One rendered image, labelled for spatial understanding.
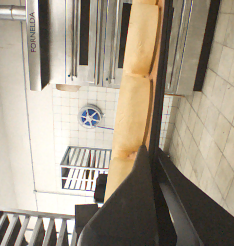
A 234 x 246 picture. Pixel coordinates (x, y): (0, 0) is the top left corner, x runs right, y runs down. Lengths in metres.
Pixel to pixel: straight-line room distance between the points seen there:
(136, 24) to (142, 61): 0.02
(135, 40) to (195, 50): 2.77
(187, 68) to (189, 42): 0.29
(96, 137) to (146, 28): 4.22
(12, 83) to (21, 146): 1.23
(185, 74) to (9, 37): 2.71
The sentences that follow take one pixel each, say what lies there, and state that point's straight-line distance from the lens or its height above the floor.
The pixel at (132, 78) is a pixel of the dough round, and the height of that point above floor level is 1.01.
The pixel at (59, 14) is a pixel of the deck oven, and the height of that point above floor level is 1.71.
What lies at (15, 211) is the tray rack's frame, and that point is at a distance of 1.94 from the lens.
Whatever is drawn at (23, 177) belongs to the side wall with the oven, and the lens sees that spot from 5.26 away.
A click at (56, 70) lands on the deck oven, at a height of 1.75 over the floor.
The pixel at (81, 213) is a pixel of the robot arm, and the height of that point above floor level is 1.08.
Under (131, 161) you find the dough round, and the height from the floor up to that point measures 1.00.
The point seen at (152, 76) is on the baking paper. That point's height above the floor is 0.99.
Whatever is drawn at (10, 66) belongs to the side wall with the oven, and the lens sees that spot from 4.29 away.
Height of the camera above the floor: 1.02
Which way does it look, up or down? level
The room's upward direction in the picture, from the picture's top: 85 degrees counter-clockwise
